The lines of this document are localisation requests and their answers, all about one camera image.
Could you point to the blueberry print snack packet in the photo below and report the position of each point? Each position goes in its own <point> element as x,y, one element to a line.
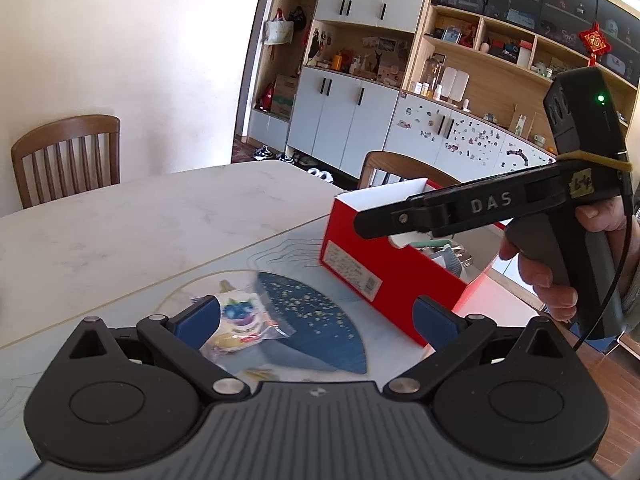
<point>240,320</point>

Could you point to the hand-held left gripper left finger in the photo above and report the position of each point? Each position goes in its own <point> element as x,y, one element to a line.
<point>197,322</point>

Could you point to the white tote bag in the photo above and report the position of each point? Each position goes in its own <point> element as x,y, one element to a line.
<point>278,32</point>

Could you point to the red cardboard box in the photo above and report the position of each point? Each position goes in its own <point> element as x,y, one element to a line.
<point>390,270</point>

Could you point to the red bag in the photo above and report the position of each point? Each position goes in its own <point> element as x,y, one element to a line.
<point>267,97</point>

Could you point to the red knot ornament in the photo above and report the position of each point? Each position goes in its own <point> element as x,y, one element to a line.
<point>595,40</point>

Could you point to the white magnet-covered cabinet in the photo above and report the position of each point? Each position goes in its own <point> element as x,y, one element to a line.
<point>450,135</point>

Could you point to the white slipper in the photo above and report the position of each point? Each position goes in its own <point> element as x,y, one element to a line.
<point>327,176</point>
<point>314,174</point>

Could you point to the blue speckled fan-shaped mat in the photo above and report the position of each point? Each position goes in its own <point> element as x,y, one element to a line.
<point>320,325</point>

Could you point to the black hanging bag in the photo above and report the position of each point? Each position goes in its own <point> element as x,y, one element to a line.
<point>298,19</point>

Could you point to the brown cardboard carton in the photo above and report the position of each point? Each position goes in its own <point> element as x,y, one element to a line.
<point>285,95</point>

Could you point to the white marble desktop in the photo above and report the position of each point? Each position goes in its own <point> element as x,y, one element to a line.
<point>125,230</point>

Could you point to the patterned rug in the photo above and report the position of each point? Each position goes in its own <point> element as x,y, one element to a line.
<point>244,152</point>

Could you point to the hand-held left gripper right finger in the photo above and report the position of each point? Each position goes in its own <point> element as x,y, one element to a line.
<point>435,320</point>

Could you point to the person's right hand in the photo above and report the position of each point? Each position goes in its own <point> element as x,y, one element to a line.
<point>550,290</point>

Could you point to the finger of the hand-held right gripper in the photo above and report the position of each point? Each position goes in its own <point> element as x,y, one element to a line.
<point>385,222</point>

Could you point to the wooden chair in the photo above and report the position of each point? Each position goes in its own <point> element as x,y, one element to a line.
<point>65,135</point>
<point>400,162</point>

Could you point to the dark sneaker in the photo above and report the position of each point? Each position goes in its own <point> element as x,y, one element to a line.
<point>268,152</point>
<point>259,153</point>

